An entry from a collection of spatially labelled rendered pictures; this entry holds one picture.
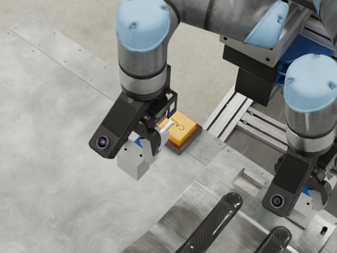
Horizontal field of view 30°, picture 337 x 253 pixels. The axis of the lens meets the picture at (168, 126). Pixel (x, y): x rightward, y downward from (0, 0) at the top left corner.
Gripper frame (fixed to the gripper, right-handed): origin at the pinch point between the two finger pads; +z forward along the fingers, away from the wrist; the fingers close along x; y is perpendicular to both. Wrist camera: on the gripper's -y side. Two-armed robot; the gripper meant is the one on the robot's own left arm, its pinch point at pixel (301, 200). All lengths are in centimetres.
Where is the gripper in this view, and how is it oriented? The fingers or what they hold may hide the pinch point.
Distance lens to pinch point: 115.7
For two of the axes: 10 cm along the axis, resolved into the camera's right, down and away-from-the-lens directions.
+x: -7.7, -4.6, 4.5
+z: 1.6, 5.4, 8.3
